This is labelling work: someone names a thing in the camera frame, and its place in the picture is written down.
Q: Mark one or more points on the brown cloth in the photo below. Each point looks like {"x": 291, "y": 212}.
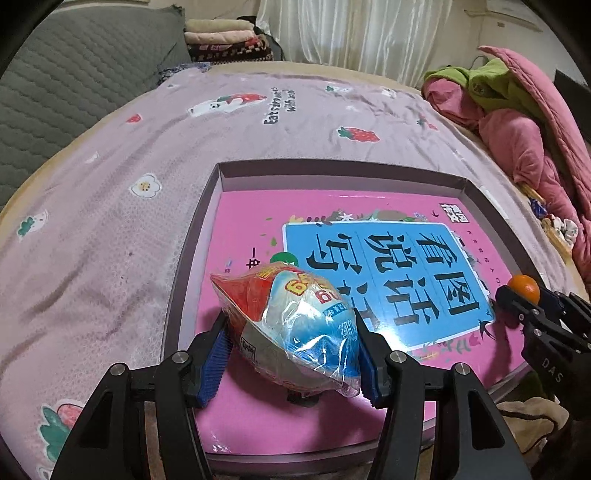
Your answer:
{"x": 531, "y": 415}

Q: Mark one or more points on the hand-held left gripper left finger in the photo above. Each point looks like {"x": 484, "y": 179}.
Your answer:
{"x": 212, "y": 364}

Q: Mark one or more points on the pink quilt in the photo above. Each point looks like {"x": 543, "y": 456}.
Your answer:
{"x": 512, "y": 143}

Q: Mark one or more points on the pink folded blanket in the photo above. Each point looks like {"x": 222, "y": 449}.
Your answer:
{"x": 221, "y": 38}

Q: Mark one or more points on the small orange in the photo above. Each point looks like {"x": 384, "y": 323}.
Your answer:
{"x": 526, "y": 286}

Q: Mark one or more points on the shallow cardboard box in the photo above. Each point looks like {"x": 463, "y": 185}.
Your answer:
{"x": 184, "y": 277}

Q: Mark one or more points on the dark patterned folded blanket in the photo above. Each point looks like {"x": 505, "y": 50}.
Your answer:
{"x": 231, "y": 53}

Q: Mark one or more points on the white patterned cloth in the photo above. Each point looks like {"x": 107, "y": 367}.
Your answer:
{"x": 565, "y": 230}

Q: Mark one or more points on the beige folded blanket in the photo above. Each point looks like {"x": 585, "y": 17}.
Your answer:
{"x": 217, "y": 25}

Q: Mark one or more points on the grey-green quilted cushion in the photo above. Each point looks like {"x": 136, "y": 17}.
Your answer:
{"x": 69, "y": 92}

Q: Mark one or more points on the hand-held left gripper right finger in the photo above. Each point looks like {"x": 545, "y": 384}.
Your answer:
{"x": 369, "y": 369}

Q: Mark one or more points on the white curtain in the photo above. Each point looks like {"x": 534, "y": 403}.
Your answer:
{"x": 346, "y": 32}

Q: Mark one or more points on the black furniture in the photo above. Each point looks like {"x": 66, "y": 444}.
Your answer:
{"x": 575, "y": 90}

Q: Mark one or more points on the pink strawberry print blanket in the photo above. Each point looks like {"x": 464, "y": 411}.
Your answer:
{"x": 138, "y": 230}

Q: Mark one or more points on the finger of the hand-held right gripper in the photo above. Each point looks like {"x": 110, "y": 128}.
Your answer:
{"x": 512, "y": 302}
{"x": 577, "y": 314}

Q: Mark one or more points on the plastic-wrapped toy egg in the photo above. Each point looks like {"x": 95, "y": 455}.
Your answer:
{"x": 295, "y": 323}

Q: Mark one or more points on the white air conditioner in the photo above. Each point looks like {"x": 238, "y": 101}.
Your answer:
{"x": 512, "y": 14}

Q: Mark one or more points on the wooden toy track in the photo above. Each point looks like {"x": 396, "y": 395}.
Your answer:
{"x": 540, "y": 207}

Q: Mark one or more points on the green garment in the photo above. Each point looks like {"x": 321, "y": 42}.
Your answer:
{"x": 498, "y": 83}

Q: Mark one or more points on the pink and blue book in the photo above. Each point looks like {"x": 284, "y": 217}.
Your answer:
{"x": 392, "y": 258}

